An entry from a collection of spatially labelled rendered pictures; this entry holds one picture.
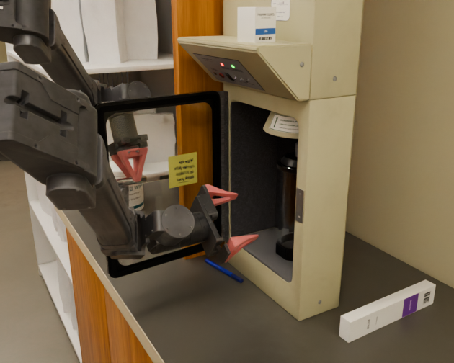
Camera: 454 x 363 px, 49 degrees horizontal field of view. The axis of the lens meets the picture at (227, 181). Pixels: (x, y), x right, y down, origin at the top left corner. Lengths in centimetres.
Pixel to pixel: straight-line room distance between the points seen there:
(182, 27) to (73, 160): 74
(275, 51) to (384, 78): 57
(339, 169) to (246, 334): 38
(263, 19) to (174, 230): 40
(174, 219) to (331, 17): 44
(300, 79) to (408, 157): 53
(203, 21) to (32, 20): 52
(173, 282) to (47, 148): 82
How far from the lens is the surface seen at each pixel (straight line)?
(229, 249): 91
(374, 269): 134
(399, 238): 143
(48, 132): 47
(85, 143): 51
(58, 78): 97
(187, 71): 119
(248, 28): 93
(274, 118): 106
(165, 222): 81
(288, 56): 88
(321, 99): 94
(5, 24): 77
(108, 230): 76
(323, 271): 108
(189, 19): 119
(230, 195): 98
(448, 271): 135
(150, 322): 111
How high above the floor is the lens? 157
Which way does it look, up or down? 19 degrees down
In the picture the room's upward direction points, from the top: straight up
